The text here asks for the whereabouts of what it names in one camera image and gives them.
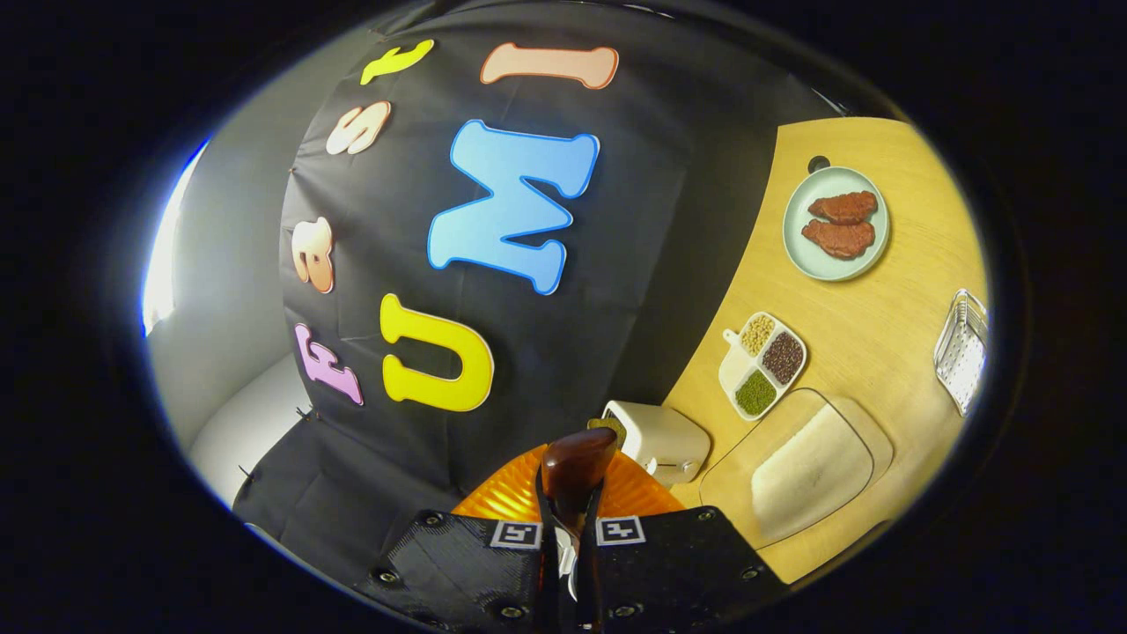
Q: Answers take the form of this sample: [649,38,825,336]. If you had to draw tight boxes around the brown meat piece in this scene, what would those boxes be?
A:
[801,218,877,261]
[807,190,880,225]

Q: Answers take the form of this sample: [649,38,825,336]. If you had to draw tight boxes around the pale green plate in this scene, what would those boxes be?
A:
[783,166,892,283]

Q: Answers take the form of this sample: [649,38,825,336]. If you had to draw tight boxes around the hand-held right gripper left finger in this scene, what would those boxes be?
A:
[357,445,566,631]

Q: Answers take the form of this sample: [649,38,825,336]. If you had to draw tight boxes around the white divided bean dish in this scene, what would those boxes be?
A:
[718,311,808,422]

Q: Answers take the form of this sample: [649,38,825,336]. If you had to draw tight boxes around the white toaster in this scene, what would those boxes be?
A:
[601,401,712,488]

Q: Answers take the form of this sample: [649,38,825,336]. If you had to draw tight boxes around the brown wooden spoon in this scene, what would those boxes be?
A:
[539,428,620,631]

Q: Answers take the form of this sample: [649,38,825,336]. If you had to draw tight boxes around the black backdrop cloth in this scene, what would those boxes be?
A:
[233,0,846,564]

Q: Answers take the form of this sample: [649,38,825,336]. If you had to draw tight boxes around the clear tray of white rice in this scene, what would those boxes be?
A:
[698,387,895,552]

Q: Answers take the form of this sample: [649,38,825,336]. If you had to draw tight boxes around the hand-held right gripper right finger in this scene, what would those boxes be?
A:
[577,453,790,633]

